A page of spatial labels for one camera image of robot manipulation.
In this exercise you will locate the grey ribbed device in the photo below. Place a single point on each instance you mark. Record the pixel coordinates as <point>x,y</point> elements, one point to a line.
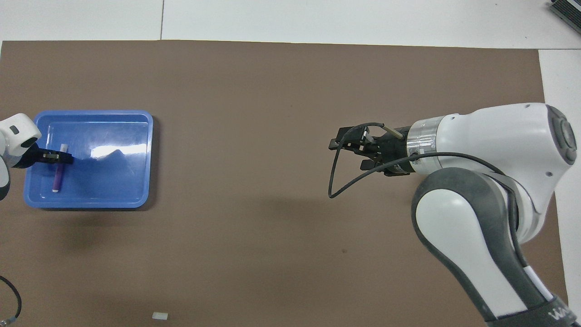
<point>569,8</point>

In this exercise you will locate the purple highlighter pen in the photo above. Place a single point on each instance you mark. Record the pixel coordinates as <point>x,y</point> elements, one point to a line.
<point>57,177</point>

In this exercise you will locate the blue plastic tray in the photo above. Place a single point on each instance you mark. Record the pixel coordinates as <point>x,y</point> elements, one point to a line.
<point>118,181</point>

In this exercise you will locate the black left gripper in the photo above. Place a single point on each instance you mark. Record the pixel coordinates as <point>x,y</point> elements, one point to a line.
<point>32,158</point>

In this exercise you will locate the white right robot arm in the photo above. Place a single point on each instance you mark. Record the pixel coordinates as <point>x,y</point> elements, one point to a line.
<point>490,136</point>

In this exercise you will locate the brown table mat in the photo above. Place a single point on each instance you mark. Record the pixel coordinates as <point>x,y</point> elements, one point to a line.
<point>290,91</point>

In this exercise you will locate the small white cap piece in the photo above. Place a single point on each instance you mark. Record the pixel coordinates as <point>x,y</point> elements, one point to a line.
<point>160,315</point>

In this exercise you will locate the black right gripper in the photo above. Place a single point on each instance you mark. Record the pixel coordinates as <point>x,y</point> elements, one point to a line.
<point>390,152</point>

